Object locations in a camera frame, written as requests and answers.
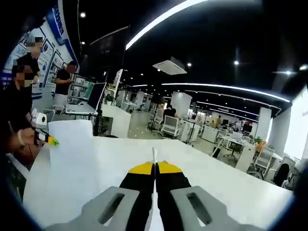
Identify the ceiling air conditioner vent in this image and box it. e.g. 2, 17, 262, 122
152, 56, 188, 76

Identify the white slatted office chair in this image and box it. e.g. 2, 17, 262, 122
249, 146, 275, 179

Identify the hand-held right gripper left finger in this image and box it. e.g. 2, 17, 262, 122
44, 161, 155, 231

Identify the large bright window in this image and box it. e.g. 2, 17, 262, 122
283, 86, 308, 160

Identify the white paper sheet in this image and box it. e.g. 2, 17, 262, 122
23, 119, 160, 231

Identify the blue white wall poster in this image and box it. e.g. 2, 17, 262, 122
2, 0, 80, 107

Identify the white table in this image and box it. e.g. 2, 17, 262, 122
92, 136, 295, 231

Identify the white roll-up banner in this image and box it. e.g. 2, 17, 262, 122
113, 68, 124, 104

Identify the person's left hand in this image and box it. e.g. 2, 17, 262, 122
24, 127, 37, 148

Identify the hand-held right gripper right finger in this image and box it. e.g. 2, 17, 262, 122
155, 160, 265, 231

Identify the black tripod stand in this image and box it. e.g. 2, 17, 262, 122
151, 95, 167, 132

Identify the white mesh office chair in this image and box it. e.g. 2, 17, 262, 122
160, 115, 181, 140

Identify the white reception counter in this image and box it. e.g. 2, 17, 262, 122
101, 103, 132, 138

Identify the curved ceiling light strip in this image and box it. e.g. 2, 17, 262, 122
125, 0, 208, 51
161, 82, 291, 103

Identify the silver laptop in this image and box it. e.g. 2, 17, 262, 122
65, 81, 107, 115

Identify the black office chair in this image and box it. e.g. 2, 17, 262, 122
273, 163, 290, 188

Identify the white wristband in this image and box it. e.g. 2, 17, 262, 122
17, 129, 26, 147

